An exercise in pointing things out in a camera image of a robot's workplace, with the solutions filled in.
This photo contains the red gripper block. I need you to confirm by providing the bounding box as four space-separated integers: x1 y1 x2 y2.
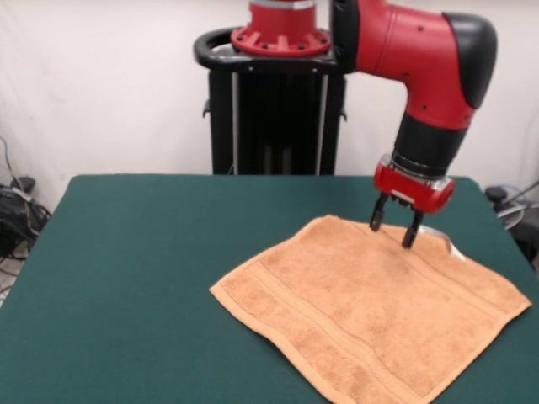
369 162 456 249

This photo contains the orange terry towel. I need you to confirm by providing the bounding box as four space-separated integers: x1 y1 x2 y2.
209 214 533 404

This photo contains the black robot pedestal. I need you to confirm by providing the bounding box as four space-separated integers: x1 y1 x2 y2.
193 27 350 177

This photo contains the dark green table cloth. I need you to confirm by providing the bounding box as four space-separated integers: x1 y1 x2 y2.
0 174 539 404

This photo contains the black cable tangle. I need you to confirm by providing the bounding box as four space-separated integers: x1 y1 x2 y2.
0 134 52 295
483 117 539 270

